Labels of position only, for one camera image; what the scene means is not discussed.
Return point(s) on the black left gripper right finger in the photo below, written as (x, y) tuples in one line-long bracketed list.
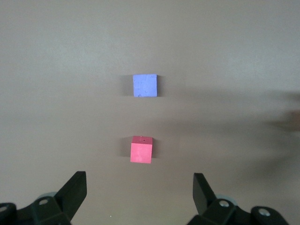
[(211, 204)]

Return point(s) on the pink foam block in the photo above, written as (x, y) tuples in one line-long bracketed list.
[(140, 152)]

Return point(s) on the purple foam block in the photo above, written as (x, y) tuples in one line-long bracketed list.
[(145, 85)]

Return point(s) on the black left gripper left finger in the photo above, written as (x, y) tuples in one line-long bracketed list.
[(58, 201)]

